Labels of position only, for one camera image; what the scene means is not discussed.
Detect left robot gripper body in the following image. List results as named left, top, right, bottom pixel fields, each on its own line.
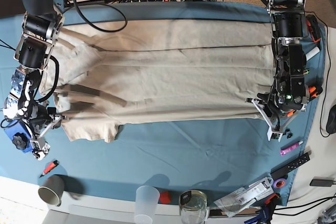
left=267, top=87, right=309, bottom=128

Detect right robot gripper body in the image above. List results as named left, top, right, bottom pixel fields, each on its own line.
left=18, top=104, right=51, bottom=133

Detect beige T-shirt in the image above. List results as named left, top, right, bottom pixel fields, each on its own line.
left=39, top=19, right=275, bottom=143

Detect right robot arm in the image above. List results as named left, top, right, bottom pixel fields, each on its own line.
left=1, top=0, right=66, bottom=140

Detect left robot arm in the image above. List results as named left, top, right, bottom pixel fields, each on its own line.
left=258, top=0, right=309, bottom=129

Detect blue box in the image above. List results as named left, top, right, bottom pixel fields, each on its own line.
left=4, top=121, right=33, bottom=153

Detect orange black utility knife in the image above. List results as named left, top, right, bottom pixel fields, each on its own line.
left=287, top=86, right=323, bottom=117

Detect black knob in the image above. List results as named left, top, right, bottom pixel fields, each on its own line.
left=12, top=133, right=28, bottom=150

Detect white small caster toy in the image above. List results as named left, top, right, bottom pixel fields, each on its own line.
left=32, top=143, right=50, bottom=161

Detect small black clips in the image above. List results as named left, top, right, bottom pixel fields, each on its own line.
left=283, top=128, right=293, bottom=139

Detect black white marker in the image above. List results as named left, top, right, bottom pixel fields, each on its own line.
left=306, top=46, right=320, bottom=61

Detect red black small tool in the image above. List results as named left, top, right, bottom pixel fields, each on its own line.
left=40, top=160, right=59, bottom=178

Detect purple glue tube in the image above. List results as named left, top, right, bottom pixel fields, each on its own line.
left=280, top=141, right=303, bottom=156

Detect grey mug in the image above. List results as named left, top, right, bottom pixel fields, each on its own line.
left=38, top=175, right=65, bottom=207

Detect orange black clamp tool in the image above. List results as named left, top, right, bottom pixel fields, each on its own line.
left=306, top=15, right=321, bottom=42

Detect black perforated bar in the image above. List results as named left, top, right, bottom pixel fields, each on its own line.
left=271, top=151, right=311, bottom=180

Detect black zip ties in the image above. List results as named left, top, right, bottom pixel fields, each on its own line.
left=0, top=39, right=16, bottom=51

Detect blue table cloth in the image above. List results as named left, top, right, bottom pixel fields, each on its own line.
left=1, top=2, right=318, bottom=201

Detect purple tape roll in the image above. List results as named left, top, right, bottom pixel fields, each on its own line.
left=273, top=178, right=287, bottom=189

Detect packaged item in plastic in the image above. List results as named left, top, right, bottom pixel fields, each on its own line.
left=214, top=177, right=274, bottom=218

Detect blue orange bar clamp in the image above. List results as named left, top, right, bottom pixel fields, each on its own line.
left=244, top=193, right=280, bottom=224

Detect glass jar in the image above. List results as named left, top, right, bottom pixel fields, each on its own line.
left=179, top=189, right=207, bottom=224

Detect translucent plastic cup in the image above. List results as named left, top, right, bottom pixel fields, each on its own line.
left=134, top=185, right=160, bottom=224

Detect red small block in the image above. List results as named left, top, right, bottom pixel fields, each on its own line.
left=159, top=191, right=171, bottom=204

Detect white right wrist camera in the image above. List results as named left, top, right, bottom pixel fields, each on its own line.
left=30, top=115, right=67, bottom=149

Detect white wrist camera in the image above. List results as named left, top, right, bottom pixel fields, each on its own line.
left=246, top=98, right=284, bottom=142
left=30, top=115, right=67, bottom=149

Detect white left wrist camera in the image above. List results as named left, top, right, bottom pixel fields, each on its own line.
left=246, top=98, right=284, bottom=142

